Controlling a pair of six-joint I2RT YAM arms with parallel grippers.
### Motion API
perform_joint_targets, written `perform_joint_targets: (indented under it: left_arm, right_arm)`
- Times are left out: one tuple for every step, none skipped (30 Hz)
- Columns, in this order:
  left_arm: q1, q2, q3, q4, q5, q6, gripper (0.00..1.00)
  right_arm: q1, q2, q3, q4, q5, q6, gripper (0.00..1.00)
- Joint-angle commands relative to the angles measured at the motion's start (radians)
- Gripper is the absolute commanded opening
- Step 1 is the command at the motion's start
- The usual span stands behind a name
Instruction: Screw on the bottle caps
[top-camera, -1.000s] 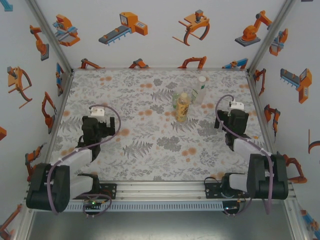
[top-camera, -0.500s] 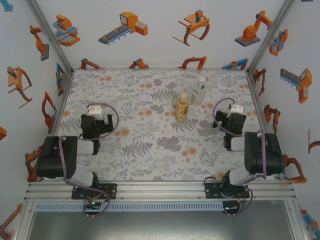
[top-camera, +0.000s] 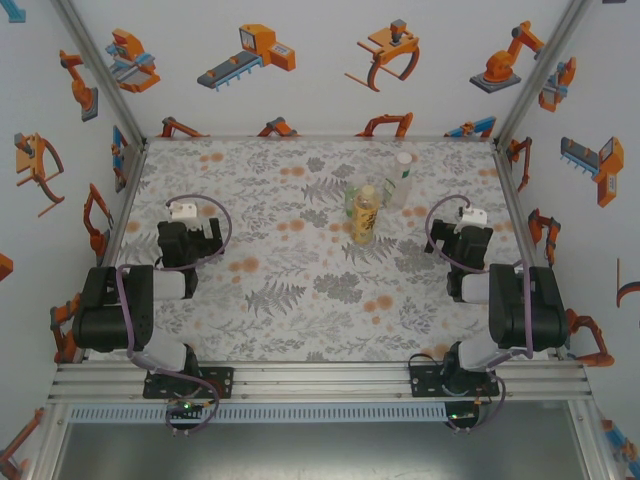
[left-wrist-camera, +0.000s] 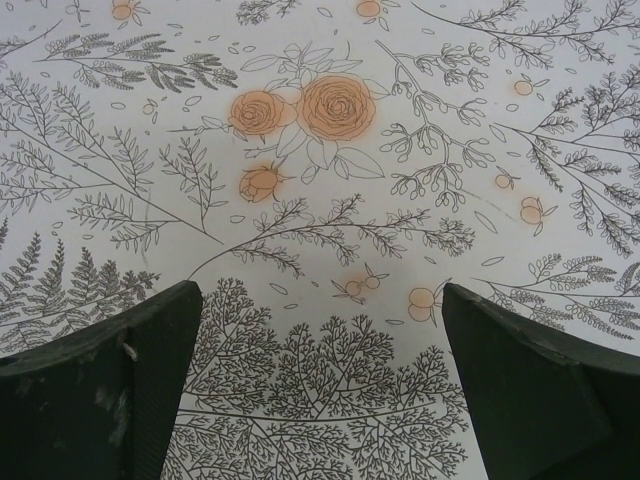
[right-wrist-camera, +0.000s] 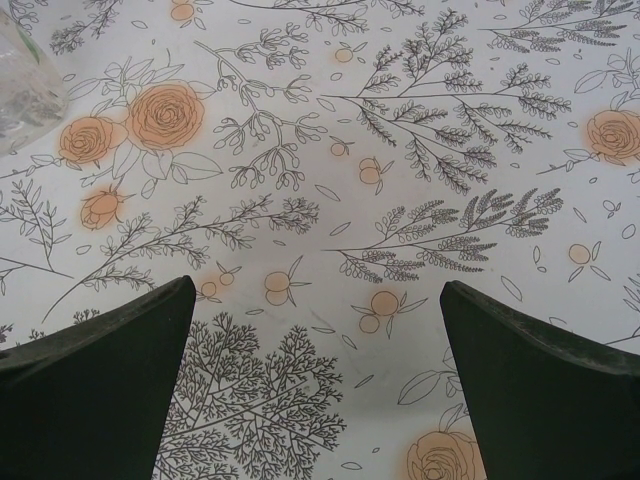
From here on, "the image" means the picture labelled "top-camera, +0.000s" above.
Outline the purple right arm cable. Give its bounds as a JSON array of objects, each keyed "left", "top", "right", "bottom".
[{"left": 424, "top": 194, "right": 536, "bottom": 366}]

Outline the tall clear plastic bottle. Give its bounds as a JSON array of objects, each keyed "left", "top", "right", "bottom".
[{"left": 382, "top": 152, "right": 414, "bottom": 211}]

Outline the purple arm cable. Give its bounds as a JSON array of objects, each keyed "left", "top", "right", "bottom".
[
  {"left": 114, "top": 193, "right": 234, "bottom": 401},
  {"left": 424, "top": 194, "right": 536, "bottom": 366}
]

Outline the green label soda bottle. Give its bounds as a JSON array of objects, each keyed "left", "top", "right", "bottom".
[{"left": 343, "top": 185, "right": 364, "bottom": 221}]

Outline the aluminium corner post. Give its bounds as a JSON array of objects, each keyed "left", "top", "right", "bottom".
[
  {"left": 493, "top": 0, "right": 596, "bottom": 149},
  {"left": 52, "top": 0, "right": 149, "bottom": 151}
]

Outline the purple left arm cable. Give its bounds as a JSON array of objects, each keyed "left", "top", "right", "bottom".
[{"left": 114, "top": 193, "right": 234, "bottom": 401}]

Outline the floral tablecloth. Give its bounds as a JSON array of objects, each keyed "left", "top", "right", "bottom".
[{"left": 97, "top": 138, "right": 557, "bottom": 364}]

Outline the short purple cable loop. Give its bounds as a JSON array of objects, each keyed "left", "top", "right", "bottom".
[
  {"left": 164, "top": 394, "right": 220, "bottom": 439},
  {"left": 446, "top": 372, "right": 503, "bottom": 435}
]

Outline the slotted white cable tray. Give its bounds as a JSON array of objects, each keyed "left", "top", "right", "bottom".
[{"left": 67, "top": 402, "right": 448, "bottom": 424}]

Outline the yellow label tea bottle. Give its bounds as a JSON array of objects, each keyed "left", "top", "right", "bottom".
[{"left": 349, "top": 184, "right": 380, "bottom": 246}]

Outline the aluminium mounting rail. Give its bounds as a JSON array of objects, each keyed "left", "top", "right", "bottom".
[{"left": 47, "top": 362, "right": 594, "bottom": 405}]

